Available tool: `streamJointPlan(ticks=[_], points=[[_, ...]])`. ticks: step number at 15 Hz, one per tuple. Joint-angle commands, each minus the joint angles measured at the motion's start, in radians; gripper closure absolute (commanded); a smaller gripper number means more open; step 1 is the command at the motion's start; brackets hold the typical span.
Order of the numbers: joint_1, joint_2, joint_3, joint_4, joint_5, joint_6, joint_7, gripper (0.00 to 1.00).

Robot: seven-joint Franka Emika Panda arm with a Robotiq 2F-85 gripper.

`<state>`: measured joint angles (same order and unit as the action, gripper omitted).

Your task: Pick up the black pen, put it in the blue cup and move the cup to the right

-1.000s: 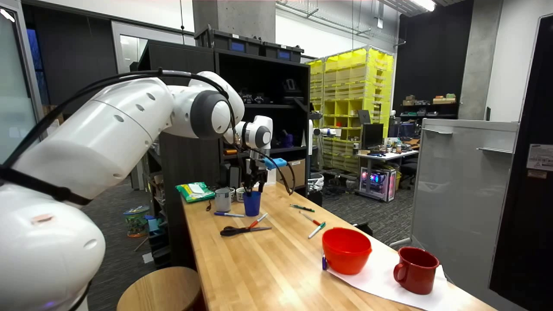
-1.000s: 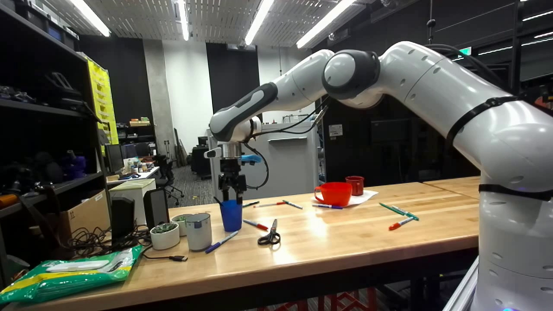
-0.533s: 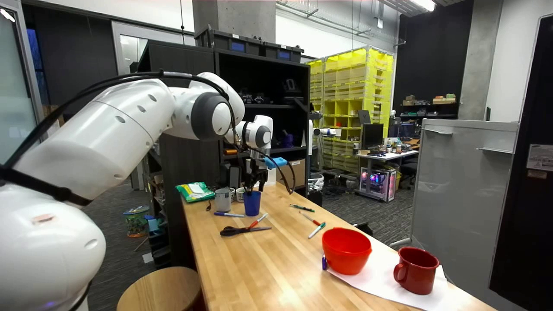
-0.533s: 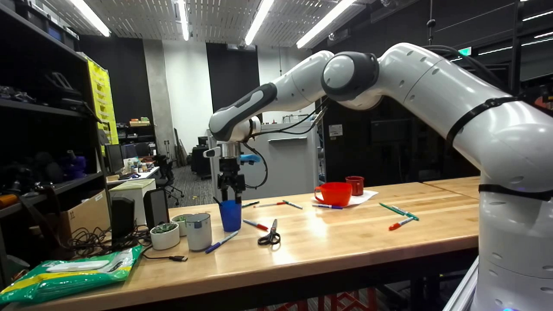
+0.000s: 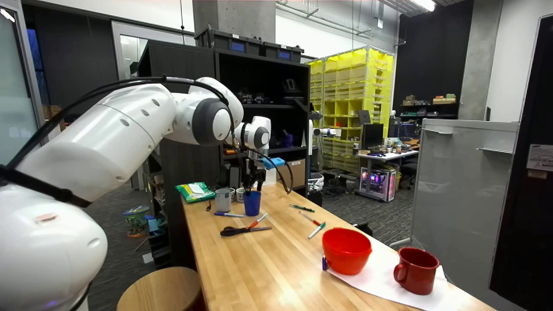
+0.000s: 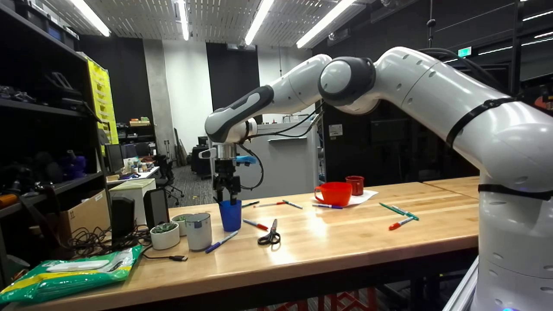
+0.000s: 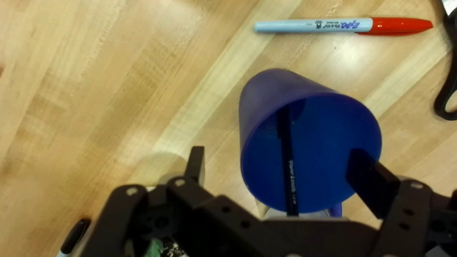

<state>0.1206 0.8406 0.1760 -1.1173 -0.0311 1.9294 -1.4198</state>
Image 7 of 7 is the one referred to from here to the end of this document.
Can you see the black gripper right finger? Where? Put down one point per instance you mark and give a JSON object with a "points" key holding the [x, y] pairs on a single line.
{"points": [[371, 185]]}

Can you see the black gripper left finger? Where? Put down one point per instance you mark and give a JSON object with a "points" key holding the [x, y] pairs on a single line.
{"points": [[194, 165]]}

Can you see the blue plastic cup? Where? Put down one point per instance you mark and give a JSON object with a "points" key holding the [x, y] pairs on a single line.
{"points": [[308, 157]]}

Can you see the black pen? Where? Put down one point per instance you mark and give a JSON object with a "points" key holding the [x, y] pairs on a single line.
{"points": [[287, 165]]}

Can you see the blue pen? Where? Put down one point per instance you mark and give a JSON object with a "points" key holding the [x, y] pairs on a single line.
{"points": [[335, 210]]}

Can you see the black scissors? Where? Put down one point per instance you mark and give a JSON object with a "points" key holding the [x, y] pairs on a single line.
{"points": [[439, 101]]}

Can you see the dark green marker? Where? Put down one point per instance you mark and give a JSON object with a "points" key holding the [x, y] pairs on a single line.
{"points": [[75, 233]]}

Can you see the red capped white marker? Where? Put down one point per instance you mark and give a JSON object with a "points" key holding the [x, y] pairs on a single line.
{"points": [[332, 24]]}

